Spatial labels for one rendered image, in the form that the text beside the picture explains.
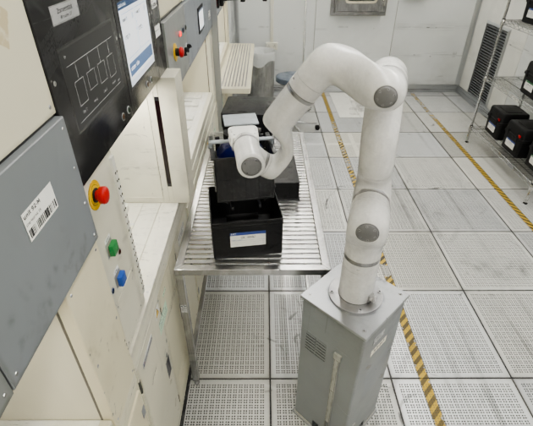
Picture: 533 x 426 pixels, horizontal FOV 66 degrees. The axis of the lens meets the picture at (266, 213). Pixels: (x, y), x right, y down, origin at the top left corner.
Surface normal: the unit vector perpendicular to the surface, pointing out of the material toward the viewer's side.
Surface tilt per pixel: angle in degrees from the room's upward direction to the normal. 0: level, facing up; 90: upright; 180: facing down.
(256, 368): 0
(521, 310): 0
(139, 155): 90
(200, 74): 90
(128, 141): 90
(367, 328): 0
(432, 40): 90
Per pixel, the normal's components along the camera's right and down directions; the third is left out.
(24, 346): 1.00, 0.00
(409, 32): 0.00, 0.57
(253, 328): 0.00, -0.82
